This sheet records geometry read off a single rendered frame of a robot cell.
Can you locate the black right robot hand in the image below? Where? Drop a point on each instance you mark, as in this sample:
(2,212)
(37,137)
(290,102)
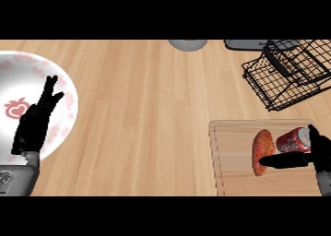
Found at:
(325,150)

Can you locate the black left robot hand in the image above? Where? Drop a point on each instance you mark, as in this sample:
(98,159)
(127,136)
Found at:
(31,129)

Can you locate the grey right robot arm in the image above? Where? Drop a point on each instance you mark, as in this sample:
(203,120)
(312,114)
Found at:
(328,182)

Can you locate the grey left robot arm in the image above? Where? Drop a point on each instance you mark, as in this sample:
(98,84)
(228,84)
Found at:
(14,179)

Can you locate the orange sweet potato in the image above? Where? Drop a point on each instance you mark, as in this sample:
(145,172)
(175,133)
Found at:
(262,147)

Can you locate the pale wooden cutting board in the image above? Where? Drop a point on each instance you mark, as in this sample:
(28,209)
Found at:
(235,162)

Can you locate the red soda can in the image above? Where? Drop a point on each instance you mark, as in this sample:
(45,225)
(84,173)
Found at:
(293,142)

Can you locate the white plate with pink print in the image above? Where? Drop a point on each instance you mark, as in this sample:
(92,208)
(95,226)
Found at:
(18,92)

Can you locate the dark grey flat object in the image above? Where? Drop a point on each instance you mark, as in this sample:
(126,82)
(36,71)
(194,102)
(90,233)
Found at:
(244,44)

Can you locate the grey round object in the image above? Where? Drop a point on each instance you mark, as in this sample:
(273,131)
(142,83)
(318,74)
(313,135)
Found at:
(188,44)

